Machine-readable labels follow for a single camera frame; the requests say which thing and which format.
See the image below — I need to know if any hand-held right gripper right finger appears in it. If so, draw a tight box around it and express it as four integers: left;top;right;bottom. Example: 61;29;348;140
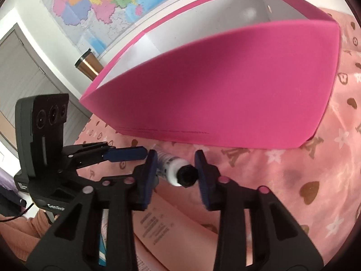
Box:
194;150;325;271

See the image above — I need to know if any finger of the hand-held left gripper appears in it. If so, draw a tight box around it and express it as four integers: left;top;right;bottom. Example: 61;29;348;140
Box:
63;142;149;170

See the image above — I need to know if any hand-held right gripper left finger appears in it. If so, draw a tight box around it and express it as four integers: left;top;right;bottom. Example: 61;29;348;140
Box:
27;150;158;271

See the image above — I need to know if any small white tube black cap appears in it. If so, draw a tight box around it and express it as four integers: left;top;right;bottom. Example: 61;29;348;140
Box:
155;149;198;188

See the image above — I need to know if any large pink tube white cap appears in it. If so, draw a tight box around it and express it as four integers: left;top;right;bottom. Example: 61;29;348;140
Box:
132;186;223;271

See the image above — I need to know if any blue white medicine box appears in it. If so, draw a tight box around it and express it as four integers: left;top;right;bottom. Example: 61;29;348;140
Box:
97;226;109;267

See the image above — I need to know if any pink cardboard box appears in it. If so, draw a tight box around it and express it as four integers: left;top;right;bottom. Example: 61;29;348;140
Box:
79;0;342;150

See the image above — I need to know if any person's left forearm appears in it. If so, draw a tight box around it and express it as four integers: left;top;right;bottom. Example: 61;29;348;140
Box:
0;210;57;260

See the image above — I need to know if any grey wardrobe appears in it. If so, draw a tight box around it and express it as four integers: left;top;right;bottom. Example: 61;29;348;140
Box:
0;23;91;159

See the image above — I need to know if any copper tumbler with black lid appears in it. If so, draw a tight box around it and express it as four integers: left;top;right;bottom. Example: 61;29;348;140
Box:
75;49;103;82

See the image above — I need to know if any black cable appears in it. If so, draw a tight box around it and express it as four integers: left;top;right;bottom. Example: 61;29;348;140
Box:
0;203;36;223

